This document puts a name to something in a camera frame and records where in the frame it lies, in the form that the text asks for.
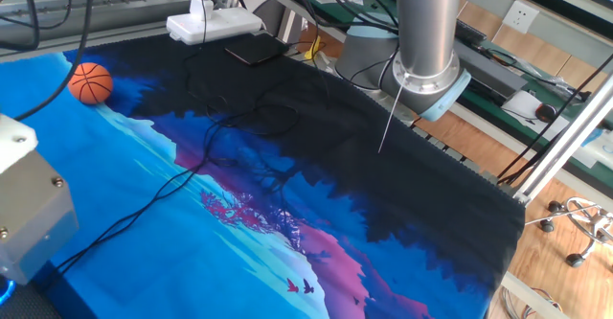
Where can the grey Schunk gripper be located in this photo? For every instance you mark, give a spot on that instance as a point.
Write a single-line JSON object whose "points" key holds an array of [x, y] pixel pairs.
{"points": [[33, 218]]}

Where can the blue-lit speaker volume knob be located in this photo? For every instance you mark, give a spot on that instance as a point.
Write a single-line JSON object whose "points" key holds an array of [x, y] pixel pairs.
{"points": [[6, 291]]}

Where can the black soundbar speaker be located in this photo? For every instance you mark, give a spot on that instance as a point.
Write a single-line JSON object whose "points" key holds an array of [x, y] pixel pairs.
{"points": [[29, 307]]}

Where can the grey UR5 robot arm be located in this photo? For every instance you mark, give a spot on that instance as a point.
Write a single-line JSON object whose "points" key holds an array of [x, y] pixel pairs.
{"points": [[426, 22]]}

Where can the small orange basketball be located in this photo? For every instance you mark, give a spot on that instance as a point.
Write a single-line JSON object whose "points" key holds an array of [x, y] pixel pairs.
{"points": [[90, 83]]}

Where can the blue landscape print tablecloth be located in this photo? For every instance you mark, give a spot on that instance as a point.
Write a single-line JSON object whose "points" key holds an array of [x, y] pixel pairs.
{"points": [[287, 166]]}

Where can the white power strip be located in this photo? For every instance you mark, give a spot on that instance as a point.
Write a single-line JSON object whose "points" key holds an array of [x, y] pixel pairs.
{"points": [[220, 24]]}

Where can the white charger plug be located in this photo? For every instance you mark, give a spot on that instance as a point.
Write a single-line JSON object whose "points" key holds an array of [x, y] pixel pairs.
{"points": [[201, 6]]}

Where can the flat black phone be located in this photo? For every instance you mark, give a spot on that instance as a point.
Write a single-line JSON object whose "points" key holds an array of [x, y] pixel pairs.
{"points": [[256, 48]]}

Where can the yellow tag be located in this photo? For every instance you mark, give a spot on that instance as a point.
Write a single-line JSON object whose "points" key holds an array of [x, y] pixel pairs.
{"points": [[312, 48]]}

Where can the black keyboard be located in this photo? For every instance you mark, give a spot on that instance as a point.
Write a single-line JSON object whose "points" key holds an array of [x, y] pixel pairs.
{"points": [[471, 32]]}

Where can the black computer mouse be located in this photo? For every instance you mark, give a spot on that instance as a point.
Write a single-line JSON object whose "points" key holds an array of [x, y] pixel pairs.
{"points": [[546, 113]]}

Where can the chrome chair base with castors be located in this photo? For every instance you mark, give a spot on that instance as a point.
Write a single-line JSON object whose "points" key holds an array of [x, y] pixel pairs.
{"points": [[591, 223]]}

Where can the white wall socket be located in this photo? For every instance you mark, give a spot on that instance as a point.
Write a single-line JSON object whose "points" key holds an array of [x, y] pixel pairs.
{"points": [[520, 17]]}

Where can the aluminium frame bar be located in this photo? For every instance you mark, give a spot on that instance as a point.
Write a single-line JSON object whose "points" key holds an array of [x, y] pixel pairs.
{"points": [[565, 142]]}

